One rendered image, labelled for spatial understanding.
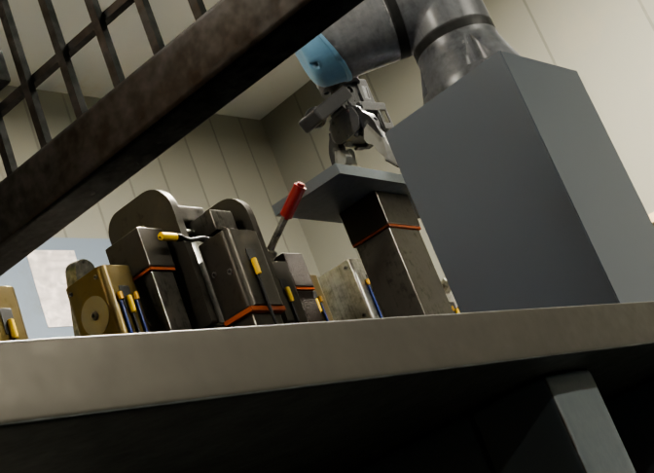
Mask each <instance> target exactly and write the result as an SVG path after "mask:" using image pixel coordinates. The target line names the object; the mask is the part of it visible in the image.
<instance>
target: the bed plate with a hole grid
mask: <svg viewBox="0 0 654 473"><path fill-rule="evenodd" d="M581 369H587V370H589V372H590V373H591V374H592V376H593V378H594V381H595V383H596V385H597V387H598V389H599V393H600V395H601V397H602V399H603V401H605V400H607V399H609V398H611V397H613V396H615V395H617V394H620V393H622V392H624V391H626V390H628V389H630V388H632V387H634V386H637V385H639V384H641V383H643V382H646V381H648V380H650V379H653V378H654V301H650V302H634V303H619V304H602V305H587V306H571V307H555V308H539V309H509V310H492V311H476V312H461V313H445V314H428V315H413V316H397V317H382V318H365V319H350V320H334V321H318V322H302V323H286V324H271V325H255V326H238V327H223V328H207V329H192V330H175V331H160V332H144V333H127V334H112V335H96V336H81V337H64V338H48V339H33V340H17V341H1V342H0V473H349V472H351V471H353V470H355V469H357V468H359V467H361V466H362V465H364V464H366V463H368V462H370V461H372V460H374V459H376V458H378V457H380V456H382V455H385V454H387V453H389V452H391V451H393V450H395V449H397V448H399V447H401V446H403V445H405V444H407V443H409V442H411V441H413V440H415V439H417V438H418V437H420V436H422V435H424V434H426V433H428V432H430V431H432V430H434V429H436V428H438V427H440V426H442V425H444V424H446V423H447V422H449V421H451V420H453V419H455V418H458V417H460V416H462V415H464V414H468V413H473V412H474V411H475V410H476V408H478V407H480V406H482V405H484V404H486V403H488V402H490V401H491V400H493V399H495V398H497V397H499V396H501V395H503V394H505V393H507V392H509V391H511V390H513V389H515V388H517V387H519V386H521V385H523V384H525V383H527V382H530V381H532V380H533V379H535V378H537V377H539V376H542V375H549V374H555V373H561V372H567V371H574V370H581Z"/></svg>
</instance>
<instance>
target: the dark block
mask: <svg viewBox="0 0 654 473"><path fill-rule="evenodd" d="M160 232H162V233H163V230H162V229H154V228H141V227H137V228H135V229H134V230H132V231H131V232H129V233H128V234H127V235H125V236H124V237H122V238H121V239H119V240H118V241H117V242H115V243H114V244H112V245H111V246H110V247H108V248H107V249H106V250H105V251H106V255H107V258H108V261H109V264H110V265H122V266H129V269H130V272H131V275H132V278H133V281H134V284H135V287H136V290H137V291H138V294H139V297H140V302H141V305H142V307H143V310H144V313H145V316H146V319H147V322H148V326H149V329H150V332H160V331H175V330H192V326H191V323H190V320H189V317H188V314H187V312H186V309H185V307H184V304H183V301H182V298H181V295H180V292H179V289H178V286H177V283H176V280H175V277H174V274H173V272H174V271H176V269H175V268H174V267H175V266H174V263H173V260H172V257H171V254H170V251H169V248H168V245H167V242H166V241H165V240H159V239H158V234H159V233H160Z"/></svg>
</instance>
